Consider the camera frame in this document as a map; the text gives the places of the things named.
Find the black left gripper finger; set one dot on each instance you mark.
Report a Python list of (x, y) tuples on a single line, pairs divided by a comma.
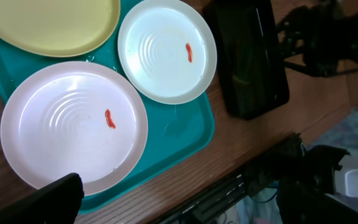
[(58, 202)]

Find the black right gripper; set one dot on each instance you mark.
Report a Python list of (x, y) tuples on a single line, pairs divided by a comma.
[(323, 35)]

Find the white plate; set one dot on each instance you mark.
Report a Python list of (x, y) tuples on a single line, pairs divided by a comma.
[(167, 51), (74, 117)]

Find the teal plastic tray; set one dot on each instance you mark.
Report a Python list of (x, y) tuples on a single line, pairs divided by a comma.
[(175, 131)]

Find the yellow-green plastic plate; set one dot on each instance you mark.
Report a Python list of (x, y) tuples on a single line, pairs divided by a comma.
[(58, 28)]

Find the black water tray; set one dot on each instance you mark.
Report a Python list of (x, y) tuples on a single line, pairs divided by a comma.
[(250, 67)]

